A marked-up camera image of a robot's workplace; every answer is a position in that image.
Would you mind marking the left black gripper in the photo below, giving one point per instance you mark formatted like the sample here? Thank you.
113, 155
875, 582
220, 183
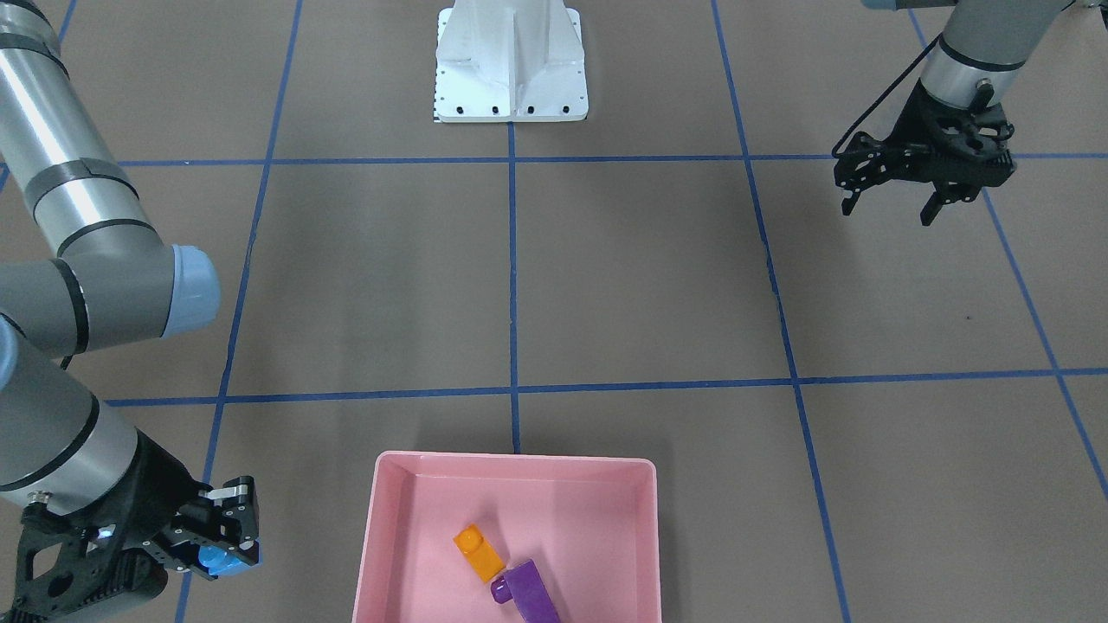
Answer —
911, 121

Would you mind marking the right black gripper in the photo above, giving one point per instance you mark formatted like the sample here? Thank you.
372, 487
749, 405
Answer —
157, 493

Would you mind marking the small blue block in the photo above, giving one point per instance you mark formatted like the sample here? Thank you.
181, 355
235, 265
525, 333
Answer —
218, 562

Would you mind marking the orange block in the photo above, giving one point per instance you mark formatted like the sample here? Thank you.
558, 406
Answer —
481, 556

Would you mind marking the purple block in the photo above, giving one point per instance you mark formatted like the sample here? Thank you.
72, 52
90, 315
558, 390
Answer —
524, 586

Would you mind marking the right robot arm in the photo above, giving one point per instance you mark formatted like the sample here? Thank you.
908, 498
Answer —
111, 280

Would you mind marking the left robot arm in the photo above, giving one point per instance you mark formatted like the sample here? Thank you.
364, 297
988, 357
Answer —
982, 40

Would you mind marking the pink plastic box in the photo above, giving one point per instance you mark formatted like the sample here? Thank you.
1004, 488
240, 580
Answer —
589, 523

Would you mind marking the white camera stand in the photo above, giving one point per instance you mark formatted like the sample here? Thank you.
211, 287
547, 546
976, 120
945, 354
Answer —
510, 62

